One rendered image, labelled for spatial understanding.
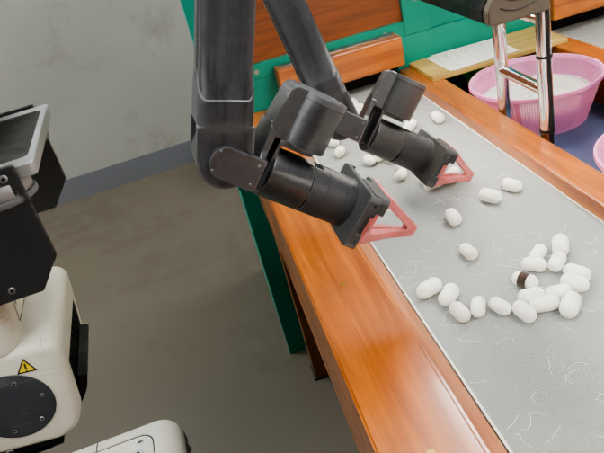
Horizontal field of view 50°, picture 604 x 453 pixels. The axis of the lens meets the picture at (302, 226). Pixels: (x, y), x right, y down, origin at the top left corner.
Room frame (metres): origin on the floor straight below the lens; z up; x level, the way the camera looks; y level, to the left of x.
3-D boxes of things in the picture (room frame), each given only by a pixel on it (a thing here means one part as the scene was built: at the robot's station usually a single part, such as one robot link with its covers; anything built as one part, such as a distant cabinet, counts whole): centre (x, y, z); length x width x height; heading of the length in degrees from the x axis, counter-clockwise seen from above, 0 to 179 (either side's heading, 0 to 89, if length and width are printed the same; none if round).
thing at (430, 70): (1.48, -0.52, 0.77); 0.33 x 0.15 x 0.01; 96
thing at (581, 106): (1.26, -0.55, 0.72); 0.27 x 0.27 x 0.10
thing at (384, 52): (1.50, -0.18, 0.83); 0.30 x 0.06 x 0.07; 96
